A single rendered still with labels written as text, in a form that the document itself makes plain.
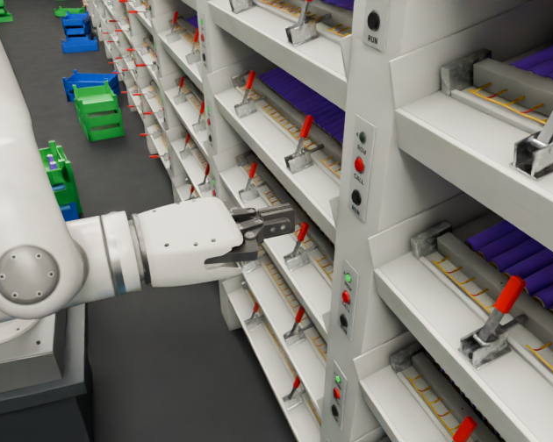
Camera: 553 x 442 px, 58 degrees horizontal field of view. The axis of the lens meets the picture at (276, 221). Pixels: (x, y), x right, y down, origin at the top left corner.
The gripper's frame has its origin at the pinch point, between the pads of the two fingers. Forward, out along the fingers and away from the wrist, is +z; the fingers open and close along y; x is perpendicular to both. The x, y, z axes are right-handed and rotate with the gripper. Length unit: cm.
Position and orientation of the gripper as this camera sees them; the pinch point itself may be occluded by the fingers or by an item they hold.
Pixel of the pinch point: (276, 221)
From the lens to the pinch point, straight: 56.7
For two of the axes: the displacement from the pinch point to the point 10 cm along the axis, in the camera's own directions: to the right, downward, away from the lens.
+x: 0.1, -8.4, -5.4
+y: 3.7, 5.1, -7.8
